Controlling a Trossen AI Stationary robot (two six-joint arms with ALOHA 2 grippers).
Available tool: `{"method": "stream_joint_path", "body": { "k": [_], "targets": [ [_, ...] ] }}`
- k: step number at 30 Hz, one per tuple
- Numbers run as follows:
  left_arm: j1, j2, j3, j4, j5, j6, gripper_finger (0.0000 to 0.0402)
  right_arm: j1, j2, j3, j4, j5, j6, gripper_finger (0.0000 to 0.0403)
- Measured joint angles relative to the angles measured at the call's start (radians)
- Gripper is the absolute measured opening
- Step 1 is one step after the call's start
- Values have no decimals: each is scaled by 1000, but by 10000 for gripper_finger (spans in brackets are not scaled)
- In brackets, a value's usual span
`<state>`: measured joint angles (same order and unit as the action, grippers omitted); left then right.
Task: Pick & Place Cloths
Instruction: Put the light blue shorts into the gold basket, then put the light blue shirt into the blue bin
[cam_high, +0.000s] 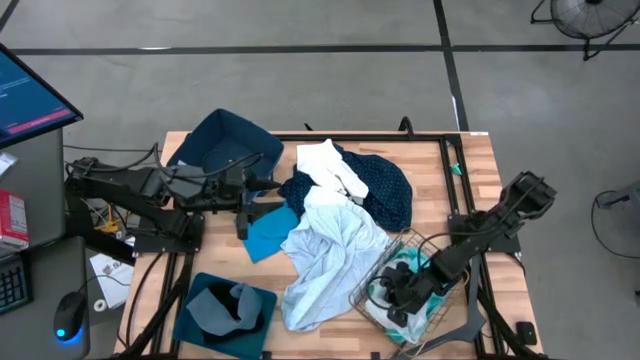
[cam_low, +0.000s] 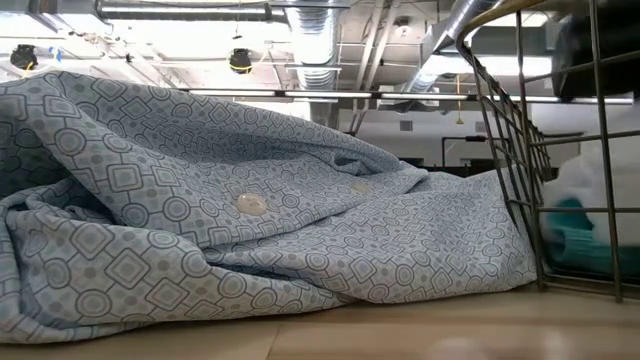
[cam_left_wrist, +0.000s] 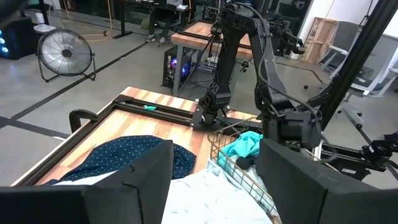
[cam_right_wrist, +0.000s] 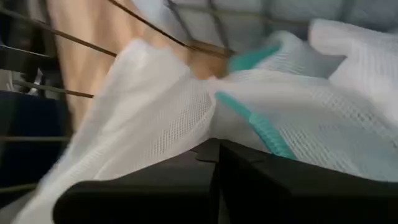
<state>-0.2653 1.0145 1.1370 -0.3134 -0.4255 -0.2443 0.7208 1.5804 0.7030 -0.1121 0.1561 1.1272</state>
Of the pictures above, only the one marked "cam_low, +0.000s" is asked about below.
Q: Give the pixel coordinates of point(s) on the turquoise cloth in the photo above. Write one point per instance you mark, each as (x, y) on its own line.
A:
(575, 245)

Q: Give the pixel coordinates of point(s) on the silver slanted ventilation duct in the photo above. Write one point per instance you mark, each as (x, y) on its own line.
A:
(445, 35)

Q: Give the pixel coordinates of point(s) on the light geometric patterned shirt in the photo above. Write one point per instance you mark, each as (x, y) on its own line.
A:
(200, 175)

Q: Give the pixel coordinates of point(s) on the white mesh cloth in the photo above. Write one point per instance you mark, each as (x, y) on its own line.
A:
(580, 175)

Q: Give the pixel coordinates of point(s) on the black ceiling lamp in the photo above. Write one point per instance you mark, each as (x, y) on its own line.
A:
(240, 61)
(23, 56)

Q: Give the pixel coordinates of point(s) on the long ceiling light strip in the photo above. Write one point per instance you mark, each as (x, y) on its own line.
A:
(325, 95)

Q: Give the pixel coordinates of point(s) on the silver ribbed ventilation duct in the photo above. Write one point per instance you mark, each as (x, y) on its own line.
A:
(315, 45)

